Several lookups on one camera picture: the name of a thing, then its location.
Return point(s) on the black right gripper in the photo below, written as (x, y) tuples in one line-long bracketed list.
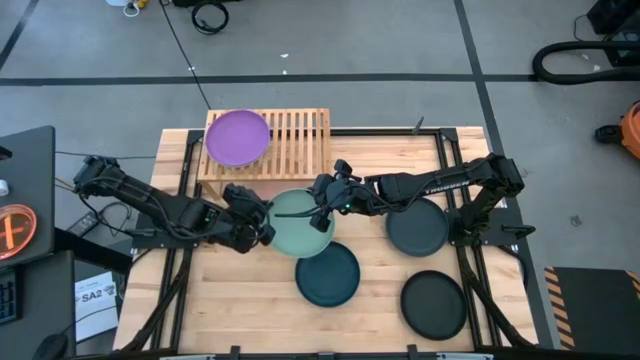
[(335, 195)]

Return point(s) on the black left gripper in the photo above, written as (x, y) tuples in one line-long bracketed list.
[(250, 230)]

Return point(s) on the mint green plate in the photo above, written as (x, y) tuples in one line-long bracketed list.
[(295, 237)]

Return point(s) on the purple plate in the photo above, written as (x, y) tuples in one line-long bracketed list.
[(237, 137)]

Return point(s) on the dark grey plate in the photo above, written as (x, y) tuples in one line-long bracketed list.
[(417, 230)]

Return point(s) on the black plate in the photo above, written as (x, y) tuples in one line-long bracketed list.
[(433, 305)]

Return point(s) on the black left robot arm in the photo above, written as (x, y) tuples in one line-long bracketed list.
[(145, 200)]

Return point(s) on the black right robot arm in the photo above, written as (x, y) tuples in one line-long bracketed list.
[(440, 182)]

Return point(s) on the wooden slatted shelf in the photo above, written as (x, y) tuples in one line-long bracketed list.
[(300, 145)]

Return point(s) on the dark teal plate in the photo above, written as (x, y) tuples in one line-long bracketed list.
[(327, 277)]

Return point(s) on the small black lever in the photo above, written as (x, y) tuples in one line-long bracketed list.
[(418, 126)]

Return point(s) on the black power adapter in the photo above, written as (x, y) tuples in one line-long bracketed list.
[(85, 224)]

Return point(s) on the white printed paper sheet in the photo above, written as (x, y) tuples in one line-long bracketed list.
[(95, 310)]

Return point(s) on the dark grey desk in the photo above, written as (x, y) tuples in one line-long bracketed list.
[(45, 300)]

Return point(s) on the dark grey side table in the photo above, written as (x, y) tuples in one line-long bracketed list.
[(30, 170)]

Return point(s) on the black computer mouse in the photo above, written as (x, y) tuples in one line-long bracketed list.
[(50, 347)]

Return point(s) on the black keyboard with blue keys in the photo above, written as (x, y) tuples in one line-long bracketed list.
[(7, 300)]

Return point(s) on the black hazard striped mat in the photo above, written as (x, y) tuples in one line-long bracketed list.
[(595, 305)]

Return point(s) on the orange vacuum cleaner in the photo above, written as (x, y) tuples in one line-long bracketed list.
[(632, 130)]

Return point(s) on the black equipment case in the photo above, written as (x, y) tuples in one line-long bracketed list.
[(617, 15)]

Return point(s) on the black metal table frame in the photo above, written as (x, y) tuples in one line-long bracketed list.
[(380, 132)]

